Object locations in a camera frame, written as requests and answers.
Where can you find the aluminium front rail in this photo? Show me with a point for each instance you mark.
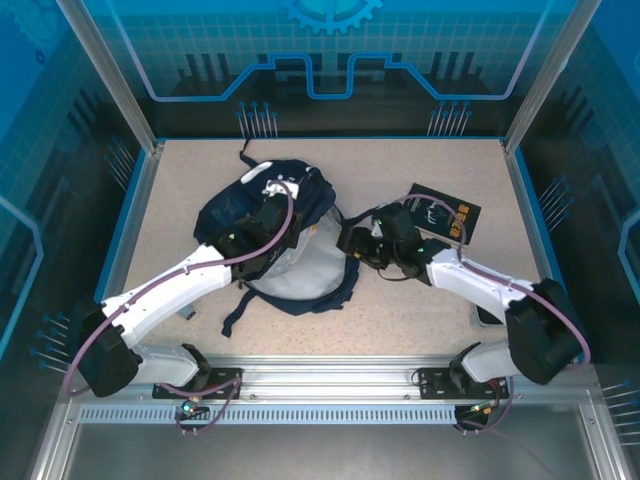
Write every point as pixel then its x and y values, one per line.
pixel 325 375

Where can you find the black book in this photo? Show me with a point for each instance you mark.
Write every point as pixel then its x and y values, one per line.
pixel 425 195

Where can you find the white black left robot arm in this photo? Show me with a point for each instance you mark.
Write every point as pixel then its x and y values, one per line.
pixel 165 290

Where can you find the small green-lit connector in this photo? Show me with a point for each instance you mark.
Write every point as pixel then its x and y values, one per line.
pixel 480 409
pixel 189 407

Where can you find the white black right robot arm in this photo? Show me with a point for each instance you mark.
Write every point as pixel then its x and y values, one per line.
pixel 465 280

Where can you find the grey metal front tray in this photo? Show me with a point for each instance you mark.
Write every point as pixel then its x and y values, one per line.
pixel 325 450

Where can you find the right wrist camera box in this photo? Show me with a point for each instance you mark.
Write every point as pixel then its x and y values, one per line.
pixel 375 230

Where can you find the navy blue student backpack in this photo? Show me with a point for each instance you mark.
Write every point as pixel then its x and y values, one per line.
pixel 305 270

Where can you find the aluminium frame post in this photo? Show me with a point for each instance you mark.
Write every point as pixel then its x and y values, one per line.
pixel 114 75
pixel 549 75

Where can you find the aluminium side rail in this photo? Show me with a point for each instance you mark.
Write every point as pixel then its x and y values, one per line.
pixel 141 200

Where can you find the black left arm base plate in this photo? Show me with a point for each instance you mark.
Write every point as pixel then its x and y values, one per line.
pixel 225 372

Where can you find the small grey box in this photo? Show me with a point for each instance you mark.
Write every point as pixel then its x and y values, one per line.
pixel 190 315

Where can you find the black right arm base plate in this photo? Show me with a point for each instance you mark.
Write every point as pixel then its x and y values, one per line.
pixel 430 382

